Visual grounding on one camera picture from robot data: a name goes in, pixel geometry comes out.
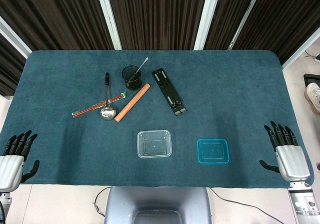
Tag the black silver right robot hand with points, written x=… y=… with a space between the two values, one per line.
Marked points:
x=292 y=162

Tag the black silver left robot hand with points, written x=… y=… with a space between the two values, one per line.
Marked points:
x=10 y=169

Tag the blue plastic lid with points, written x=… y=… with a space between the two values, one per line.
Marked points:
x=213 y=150

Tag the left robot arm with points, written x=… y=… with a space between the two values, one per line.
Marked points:
x=5 y=200

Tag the clear plastic container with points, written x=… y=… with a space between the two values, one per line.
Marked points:
x=154 y=146

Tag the white sneaker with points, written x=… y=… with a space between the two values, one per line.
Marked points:
x=313 y=95

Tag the black floor tray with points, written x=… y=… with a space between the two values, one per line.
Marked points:
x=312 y=78

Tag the teal table cloth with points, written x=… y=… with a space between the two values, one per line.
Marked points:
x=225 y=96

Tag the packaged brown chopsticks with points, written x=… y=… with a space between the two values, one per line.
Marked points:
x=86 y=110

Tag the dark slatted partition panel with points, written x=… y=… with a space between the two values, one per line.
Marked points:
x=280 y=21
x=157 y=13
x=50 y=13
x=7 y=71
x=225 y=21

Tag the grey robot torso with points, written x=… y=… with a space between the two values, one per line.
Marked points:
x=120 y=204

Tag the wooden rolling pin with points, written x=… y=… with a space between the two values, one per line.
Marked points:
x=132 y=102

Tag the black folding laptop stand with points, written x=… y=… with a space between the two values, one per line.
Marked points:
x=170 y=92

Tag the black mesh pen holder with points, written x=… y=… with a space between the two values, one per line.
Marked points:
x=132 y=83

